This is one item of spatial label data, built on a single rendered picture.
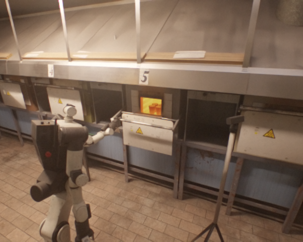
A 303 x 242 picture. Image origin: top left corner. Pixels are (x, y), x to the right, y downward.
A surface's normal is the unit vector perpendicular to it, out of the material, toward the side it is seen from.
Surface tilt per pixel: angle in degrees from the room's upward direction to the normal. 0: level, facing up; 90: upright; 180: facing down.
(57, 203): 54
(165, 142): 90
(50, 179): 28
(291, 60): 33
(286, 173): 90
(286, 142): 90
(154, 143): 90
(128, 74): 80
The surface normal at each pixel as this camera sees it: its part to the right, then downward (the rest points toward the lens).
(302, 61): -0.22, -0.59
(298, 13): -0.66, 0.28
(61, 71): -0.40, 0.17
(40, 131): 0.66, 0.15
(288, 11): -0.90, 0.17
